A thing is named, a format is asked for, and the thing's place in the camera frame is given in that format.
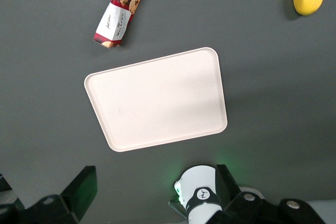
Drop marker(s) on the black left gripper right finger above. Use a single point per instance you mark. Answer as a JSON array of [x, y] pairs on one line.
[[231, 197]]

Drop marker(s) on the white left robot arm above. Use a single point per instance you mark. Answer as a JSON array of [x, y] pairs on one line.
[[199, 182]]

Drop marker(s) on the red tartan cookie box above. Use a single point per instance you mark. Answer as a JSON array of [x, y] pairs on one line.
[[115, 22]]

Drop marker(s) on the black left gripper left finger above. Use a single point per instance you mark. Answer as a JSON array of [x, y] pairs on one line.
[[78, 195]]

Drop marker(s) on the beige rectangular tray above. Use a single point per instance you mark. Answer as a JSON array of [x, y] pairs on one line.
[[157, 100]]

